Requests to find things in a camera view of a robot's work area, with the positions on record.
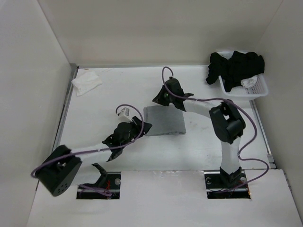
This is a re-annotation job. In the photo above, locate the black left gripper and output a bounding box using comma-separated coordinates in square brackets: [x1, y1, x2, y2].
[121, 116, 151, 148]

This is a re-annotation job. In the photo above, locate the grey tank top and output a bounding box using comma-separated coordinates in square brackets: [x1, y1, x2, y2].
[143, 105, 186, 136]

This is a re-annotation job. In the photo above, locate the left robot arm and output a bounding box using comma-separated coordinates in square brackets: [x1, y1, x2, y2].
[35, 116, 152, 197]

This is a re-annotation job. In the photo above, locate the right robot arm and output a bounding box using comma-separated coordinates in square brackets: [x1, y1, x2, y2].
[152, 77, 246, 188]

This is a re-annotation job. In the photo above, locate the white folded tank top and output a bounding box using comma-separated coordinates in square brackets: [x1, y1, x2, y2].
[71, 71, 102, 96]

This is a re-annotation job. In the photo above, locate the black tank top pile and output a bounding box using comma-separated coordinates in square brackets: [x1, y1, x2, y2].
[206, 51, 265, 92]

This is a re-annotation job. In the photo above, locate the white crumpled tank top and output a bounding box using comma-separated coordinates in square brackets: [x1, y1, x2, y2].
[241, 75, 258, 89]

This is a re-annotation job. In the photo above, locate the white plastic laundry basket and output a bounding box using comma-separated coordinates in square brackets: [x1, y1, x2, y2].
[216, 51, 268, 100]

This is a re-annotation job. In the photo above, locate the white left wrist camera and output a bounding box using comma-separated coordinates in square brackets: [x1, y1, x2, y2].
[117, 107, 132, 122]

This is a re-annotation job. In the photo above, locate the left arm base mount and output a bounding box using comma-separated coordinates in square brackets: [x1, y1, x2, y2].
[76, 172, 121, 200]

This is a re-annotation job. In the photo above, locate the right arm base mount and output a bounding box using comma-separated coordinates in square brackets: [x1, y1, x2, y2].
[204, 171, 250, 199]

